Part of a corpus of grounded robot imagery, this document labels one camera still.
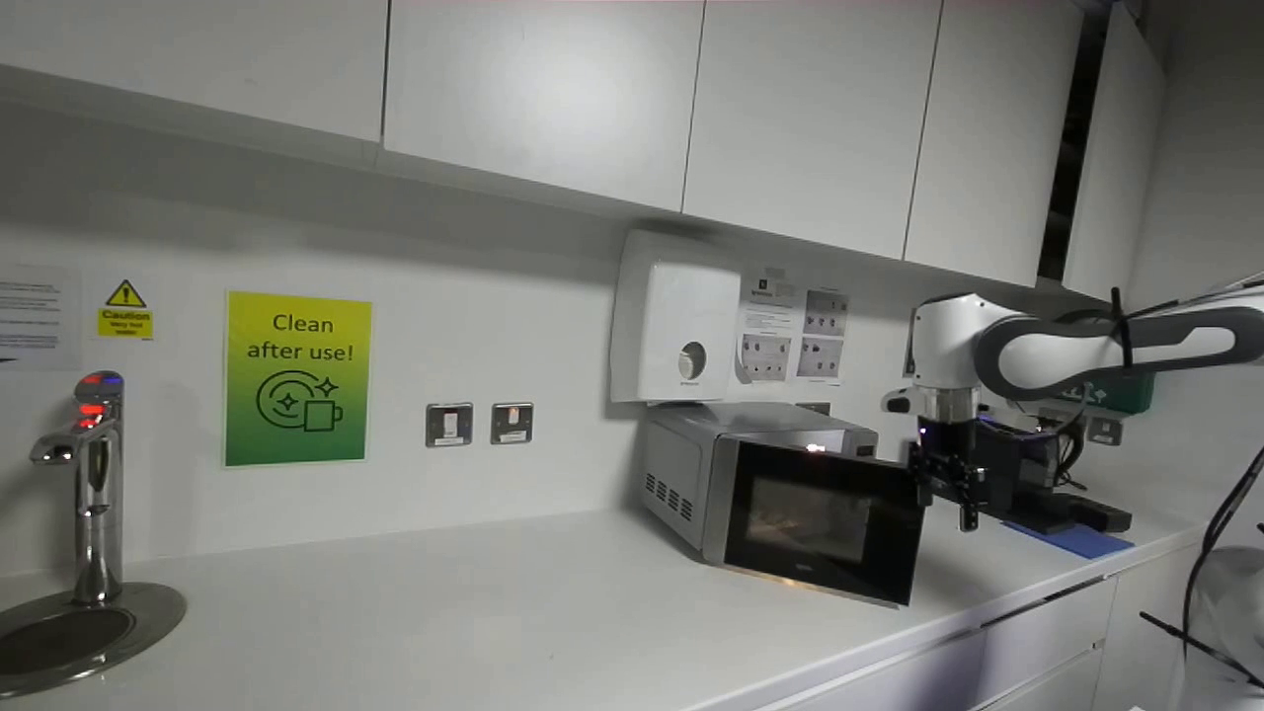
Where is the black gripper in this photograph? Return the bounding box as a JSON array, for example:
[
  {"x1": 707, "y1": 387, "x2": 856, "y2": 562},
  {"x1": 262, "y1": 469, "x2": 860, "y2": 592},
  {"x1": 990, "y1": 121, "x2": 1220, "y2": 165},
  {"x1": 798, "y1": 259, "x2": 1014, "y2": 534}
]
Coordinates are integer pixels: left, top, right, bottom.
[{"x1": 908, "y1": 430, "x2": 990, "y2": 535}]

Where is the silver microwave body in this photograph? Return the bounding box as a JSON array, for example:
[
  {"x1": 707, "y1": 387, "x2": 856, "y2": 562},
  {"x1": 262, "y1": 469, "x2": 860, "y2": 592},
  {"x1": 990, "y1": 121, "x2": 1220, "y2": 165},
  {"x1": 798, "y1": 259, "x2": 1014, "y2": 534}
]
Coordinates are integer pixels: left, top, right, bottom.
[{"x1": 631, "y1": 398, "x2": 883, "y2": 572}]

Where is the white upper cabinet door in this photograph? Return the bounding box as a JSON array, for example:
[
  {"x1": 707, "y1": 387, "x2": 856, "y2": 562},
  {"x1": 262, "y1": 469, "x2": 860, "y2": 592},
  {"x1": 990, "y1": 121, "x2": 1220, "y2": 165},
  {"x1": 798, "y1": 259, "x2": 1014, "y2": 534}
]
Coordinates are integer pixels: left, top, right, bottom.
[
  {"x1": 678, "y1": 0, "x2": 947, "y2": 264},
  {"x1": 1061, "y1": 0, "x2": 1170, "y2": 302},
  {"x1": 380, "y1": 0, "x2": 711, "y2": 215},
  {"x1": 899, "y1": 0, "x2": 1090, "y2": 288},
  {"x1": 0, "y1": 0, "x2": 394, "y2": 146}
]

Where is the black coffee machine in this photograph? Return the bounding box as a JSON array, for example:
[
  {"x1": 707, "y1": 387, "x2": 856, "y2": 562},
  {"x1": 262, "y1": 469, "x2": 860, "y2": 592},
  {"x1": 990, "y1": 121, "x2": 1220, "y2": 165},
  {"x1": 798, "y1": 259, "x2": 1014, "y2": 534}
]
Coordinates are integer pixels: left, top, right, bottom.
[{"x1": 980, "y1": 413, "x2": 1061, "y2": 521}]

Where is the blue mat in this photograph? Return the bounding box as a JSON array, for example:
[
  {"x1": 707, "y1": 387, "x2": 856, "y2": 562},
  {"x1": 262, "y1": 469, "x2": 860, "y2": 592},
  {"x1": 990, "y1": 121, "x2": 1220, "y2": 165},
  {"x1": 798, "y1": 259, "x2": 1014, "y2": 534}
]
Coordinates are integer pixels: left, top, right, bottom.
[{"x1": 1005, "y1": 508, "x2": 1136, "y2": 566}]

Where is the black flat stand base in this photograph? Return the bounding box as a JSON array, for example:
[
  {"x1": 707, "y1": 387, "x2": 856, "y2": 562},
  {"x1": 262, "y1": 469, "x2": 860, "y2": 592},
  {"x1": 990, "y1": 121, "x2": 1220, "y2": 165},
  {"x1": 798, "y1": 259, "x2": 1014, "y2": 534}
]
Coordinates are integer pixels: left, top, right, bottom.
[{"x1": 1030, "y1": 484, "x2": 1136, "y2": 535}]

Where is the white base cabinet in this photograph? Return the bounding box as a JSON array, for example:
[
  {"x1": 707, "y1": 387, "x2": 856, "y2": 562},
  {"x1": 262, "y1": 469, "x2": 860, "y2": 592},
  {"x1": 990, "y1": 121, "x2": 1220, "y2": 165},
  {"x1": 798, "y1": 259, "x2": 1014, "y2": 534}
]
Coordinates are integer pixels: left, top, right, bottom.
[{"x1": 748, "y1": 535, "x2": 1210, "y2": 711}]

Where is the green first aid box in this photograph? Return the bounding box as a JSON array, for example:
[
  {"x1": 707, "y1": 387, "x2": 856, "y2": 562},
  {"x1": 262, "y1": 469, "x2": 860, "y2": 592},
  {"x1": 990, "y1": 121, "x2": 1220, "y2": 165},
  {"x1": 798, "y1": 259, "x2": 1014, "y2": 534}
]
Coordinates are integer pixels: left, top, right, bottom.
[{"x1": 1040, "y1": 368, "x2": 1166, "y2": 417}]

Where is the small socket photo sheet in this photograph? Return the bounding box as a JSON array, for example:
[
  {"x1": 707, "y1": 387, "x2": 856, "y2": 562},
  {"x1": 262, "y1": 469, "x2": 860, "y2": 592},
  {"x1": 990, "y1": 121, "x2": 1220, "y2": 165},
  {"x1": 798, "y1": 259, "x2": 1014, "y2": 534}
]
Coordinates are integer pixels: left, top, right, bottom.
[
  {"x1": 793, "y1": 331, "x2": 850, "y2": 383},
  {"x1": 802, "y1": 284, "x2": 854, "y2": 336}
]

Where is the white instruction sheet with logo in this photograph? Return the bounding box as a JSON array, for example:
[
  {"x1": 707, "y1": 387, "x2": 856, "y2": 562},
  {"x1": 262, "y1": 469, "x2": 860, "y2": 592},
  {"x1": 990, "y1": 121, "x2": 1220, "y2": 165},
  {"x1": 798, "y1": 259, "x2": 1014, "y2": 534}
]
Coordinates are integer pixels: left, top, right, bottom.
[{"x1": 733, "y1": 264, "x2": 811, "y2": 387}]

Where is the white paper towel dispenser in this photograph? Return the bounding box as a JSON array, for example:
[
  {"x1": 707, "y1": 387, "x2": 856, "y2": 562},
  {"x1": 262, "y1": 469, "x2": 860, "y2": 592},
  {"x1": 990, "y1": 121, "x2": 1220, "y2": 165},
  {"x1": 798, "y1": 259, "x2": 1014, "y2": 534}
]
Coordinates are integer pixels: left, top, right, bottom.
[{"x1": 604, "y1": 230, "x2": 748, "y2": 413}]

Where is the green clean after use poster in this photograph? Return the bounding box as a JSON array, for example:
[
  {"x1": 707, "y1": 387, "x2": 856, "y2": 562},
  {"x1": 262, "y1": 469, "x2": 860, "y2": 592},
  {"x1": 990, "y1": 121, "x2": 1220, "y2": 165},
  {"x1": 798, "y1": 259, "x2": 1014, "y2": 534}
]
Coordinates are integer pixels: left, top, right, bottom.
[{"x1": 220, "y1": 288, "x2": 374, "y2": 469}]

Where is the yellow warning sign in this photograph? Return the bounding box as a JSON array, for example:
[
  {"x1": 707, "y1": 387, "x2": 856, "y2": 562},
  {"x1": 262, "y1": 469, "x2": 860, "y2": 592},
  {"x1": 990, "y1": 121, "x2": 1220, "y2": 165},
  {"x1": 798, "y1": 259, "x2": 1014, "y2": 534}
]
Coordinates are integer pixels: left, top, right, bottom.
[{"x1": 89, "y1": 272, "x2": 159, "y2": 348}]

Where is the chrome hot water tap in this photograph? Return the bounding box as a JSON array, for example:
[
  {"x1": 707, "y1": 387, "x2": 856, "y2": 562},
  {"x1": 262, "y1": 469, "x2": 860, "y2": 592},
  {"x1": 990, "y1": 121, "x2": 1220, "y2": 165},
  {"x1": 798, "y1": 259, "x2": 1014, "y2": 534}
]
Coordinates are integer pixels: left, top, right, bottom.
[{"x1": 29, "y1": 368, "x2": 132, "y2": 613}]

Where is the round metal drip tray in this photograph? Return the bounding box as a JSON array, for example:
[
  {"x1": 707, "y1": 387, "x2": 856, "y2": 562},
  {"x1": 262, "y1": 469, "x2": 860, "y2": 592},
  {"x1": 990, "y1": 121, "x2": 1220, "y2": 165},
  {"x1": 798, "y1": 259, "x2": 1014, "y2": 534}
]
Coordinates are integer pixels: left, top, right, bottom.
[{"x1": 0, "y1": 580, "x2": 190, "y2": 704}]

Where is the white text notice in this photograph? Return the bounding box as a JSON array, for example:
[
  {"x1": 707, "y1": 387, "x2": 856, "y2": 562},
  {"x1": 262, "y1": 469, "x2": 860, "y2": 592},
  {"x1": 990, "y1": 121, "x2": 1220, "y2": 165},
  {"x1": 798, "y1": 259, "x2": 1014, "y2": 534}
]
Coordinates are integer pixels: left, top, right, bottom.
[{"x1": 0, "y1": 264, "x2": 88, "y2": 373}]

